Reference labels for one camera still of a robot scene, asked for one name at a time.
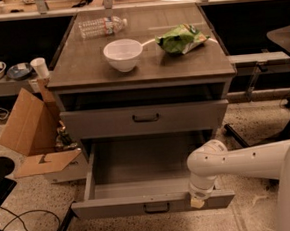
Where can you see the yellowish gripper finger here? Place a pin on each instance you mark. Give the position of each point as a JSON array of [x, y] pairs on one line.
[[197, 203]]

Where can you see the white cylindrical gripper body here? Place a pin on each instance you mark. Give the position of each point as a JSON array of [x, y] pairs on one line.
[[199, 193]]

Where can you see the grey drawer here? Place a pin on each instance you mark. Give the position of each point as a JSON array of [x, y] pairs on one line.
[[139, 175], [129, 121]]

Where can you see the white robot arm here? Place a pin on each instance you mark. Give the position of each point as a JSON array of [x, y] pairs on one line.
[[271, 161]]

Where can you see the grey drawer cabinet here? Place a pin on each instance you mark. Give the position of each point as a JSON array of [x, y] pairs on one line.
[[82, 79]]

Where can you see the grey top drawer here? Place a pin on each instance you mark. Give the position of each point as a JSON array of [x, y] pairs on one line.
[[129, 121]]

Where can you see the white box under cardboard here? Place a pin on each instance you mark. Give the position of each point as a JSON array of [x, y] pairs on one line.
[[75, 170]]

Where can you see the green chip bag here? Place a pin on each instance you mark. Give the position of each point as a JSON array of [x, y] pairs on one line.
[[181, 39]]

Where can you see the white bowl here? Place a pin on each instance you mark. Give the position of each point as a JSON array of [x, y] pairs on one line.
[[123, 54]]

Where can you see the brown cardboard box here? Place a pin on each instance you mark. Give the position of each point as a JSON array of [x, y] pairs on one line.
[[32, 130]]

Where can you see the clear plastic water bottle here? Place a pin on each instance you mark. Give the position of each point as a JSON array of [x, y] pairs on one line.
[[102, 27]]

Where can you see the white paper cup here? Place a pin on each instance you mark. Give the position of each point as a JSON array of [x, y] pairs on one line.
[[40, 67]]

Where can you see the blue patterned bowl right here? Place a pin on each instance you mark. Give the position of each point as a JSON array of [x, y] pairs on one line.
[[19, 71]]

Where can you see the grey low shelf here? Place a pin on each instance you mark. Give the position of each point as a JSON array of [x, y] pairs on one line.
[[9, 87]]

